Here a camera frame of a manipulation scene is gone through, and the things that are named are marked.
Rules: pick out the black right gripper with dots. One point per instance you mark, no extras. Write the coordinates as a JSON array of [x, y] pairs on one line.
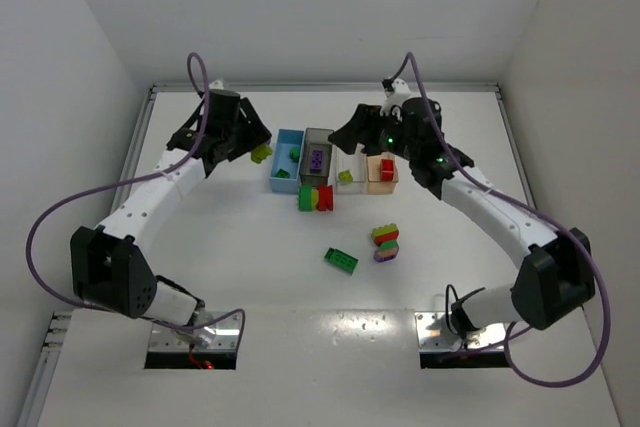
[[367, 128]]

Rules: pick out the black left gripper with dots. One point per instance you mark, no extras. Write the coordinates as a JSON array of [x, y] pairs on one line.
[[245, 134]]

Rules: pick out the lime lego brick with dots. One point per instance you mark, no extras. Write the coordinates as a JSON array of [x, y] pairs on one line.
[[261, 153]]

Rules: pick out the red flower lego brick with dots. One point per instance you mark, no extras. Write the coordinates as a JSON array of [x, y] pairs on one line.
[[387, 170]]

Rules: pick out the dark green lego brick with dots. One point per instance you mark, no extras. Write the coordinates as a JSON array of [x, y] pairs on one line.
[[283, 174]]

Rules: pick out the small green lego brick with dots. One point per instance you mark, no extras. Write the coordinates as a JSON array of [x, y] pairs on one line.
[[295, 153]]

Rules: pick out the lime green lego stack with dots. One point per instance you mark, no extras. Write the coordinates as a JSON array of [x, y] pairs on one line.
[[385, 237]]

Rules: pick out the purple butterfly lego brick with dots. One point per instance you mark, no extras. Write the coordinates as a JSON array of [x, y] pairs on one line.
[[381, 256]]

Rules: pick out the green number lego brick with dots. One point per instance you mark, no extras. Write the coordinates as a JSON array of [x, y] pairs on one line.
[[341, 260]]

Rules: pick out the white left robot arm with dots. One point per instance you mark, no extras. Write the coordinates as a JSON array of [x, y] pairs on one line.
[[109, 265]]

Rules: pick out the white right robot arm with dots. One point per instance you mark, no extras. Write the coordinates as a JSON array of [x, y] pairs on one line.
[[553, 275]]

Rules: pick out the clear transparent container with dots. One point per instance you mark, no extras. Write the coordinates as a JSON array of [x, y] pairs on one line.
[[356, 163]]

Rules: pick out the blue container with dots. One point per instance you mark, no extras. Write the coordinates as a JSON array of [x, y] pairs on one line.
[[285, 141]]

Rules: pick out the amber transparent container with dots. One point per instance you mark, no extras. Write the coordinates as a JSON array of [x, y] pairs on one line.
[[373, 184]]

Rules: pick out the smoky grey container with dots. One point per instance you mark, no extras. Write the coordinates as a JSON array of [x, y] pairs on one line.
[[316, 138]]

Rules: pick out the green red lego stack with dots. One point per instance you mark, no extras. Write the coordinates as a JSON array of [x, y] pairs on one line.
[[320, 198]]

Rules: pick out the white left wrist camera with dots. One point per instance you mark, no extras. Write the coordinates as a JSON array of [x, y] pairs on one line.
[[218, 84]]

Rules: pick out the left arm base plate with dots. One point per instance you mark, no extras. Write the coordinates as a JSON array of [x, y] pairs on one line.
[[212, 334]]

